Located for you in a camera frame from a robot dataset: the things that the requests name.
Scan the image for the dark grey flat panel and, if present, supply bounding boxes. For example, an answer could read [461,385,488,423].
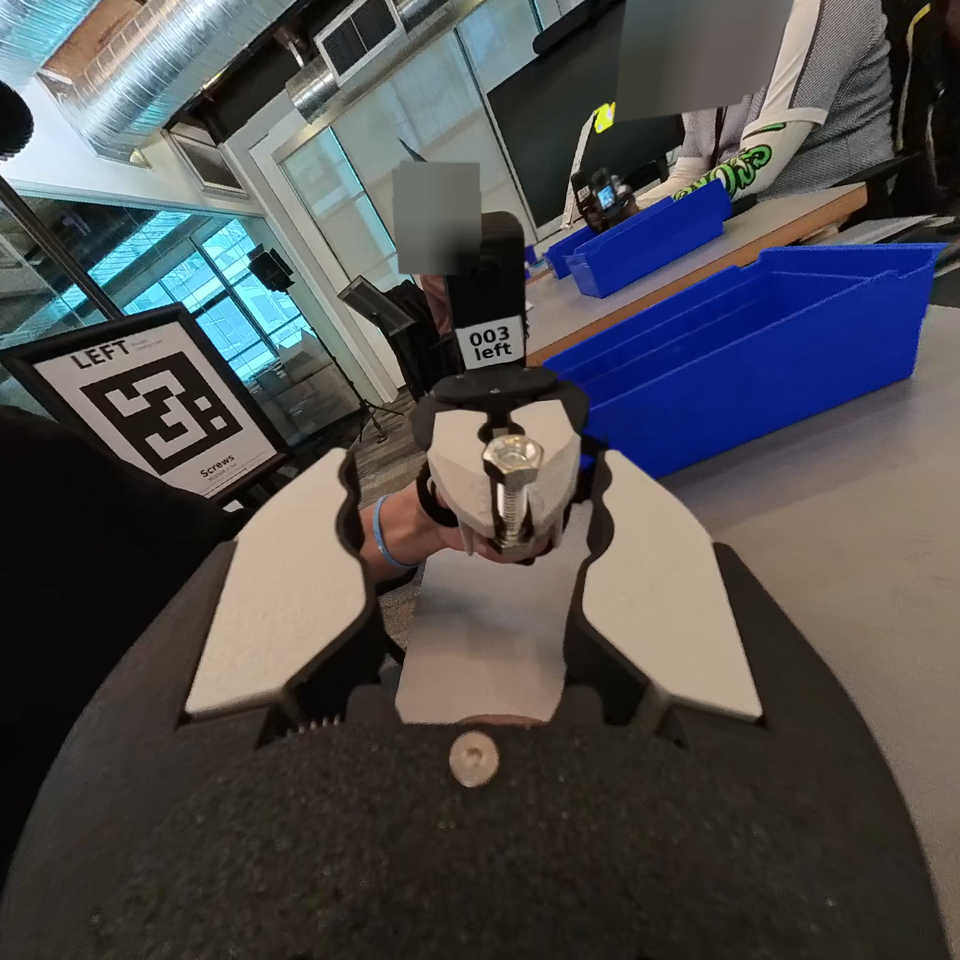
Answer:
[802,213,960,260]

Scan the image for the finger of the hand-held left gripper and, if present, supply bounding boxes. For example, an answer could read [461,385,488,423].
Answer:
[513,399,583,540]
[426,408,502,543]

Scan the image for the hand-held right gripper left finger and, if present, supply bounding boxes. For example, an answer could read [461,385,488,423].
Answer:
[183,447,408,745]

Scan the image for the white wall vent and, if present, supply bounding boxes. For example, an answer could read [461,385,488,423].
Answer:
[313,0,407,86]

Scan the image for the person's left hand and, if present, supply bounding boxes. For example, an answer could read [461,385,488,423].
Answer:
[423,517,564,567]

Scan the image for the silver spiral air duct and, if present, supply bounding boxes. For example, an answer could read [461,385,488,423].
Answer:
[0,0,102,72]
[37,0,260,165]
[285,0,481,125]

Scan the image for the black jacket yellow stripes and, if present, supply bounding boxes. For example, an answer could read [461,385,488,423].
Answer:
[888,0,960,220]

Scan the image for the dark wall screen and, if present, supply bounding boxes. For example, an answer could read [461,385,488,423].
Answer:
[486,15,681,228]

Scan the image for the black studio light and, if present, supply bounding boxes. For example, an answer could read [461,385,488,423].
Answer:
[247,246,296,293]

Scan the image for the black tilted monitor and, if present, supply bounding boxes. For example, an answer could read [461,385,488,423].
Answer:
[337,276,418,336]

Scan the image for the person's black sweater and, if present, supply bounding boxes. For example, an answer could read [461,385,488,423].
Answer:
[0,405,235,864]

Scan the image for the framed code sign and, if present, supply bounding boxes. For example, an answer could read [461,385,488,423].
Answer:
[0,303,295,505]

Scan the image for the blue wristband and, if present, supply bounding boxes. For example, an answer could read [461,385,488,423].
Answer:
[372,493,418,571]

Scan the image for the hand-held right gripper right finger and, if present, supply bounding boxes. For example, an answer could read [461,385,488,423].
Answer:
[561,448,765,740]

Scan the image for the black round-top stand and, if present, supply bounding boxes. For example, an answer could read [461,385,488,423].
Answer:
[0,81,123,321]

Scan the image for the wood-edged table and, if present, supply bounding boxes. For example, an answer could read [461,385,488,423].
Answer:
[525,183,869,369]

